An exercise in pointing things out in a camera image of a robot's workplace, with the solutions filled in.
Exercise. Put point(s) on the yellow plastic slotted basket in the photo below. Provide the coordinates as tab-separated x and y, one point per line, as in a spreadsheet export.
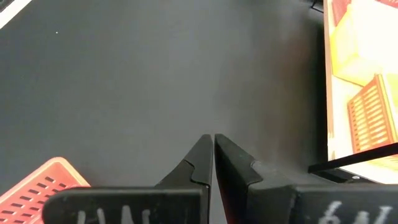
351	62

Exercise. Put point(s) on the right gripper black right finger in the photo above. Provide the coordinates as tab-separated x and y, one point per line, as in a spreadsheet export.
280	205

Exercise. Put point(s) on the black table mat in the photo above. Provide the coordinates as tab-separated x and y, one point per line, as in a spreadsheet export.
124	77

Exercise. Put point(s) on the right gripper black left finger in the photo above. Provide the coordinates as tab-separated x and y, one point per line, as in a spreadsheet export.
124	205

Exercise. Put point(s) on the light wooden shelf board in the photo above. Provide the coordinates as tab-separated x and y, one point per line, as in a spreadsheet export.
339	124

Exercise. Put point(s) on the orange plastic slotted basket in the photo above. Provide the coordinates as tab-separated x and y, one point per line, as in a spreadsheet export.
370	118

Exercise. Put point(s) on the red plastic slotted basket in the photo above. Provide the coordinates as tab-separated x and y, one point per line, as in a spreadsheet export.
37	174
340	12

